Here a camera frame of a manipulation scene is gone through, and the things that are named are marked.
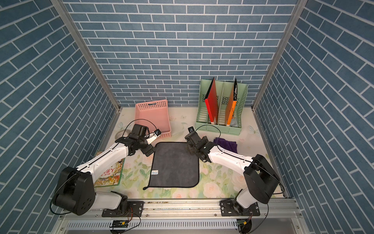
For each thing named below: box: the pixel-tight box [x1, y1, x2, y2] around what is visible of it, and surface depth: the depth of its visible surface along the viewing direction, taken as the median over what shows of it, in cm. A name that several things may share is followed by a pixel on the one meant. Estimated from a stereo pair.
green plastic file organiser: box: [195, 78, 248, 136], surface depth 106 cm
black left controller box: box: [109, 219, 130, 228], surface depth 73 cm
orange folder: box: [224, 78, 238, 127], surface depth 91 cm
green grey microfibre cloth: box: [142, 141, 200, 190], surface depth 89 cm
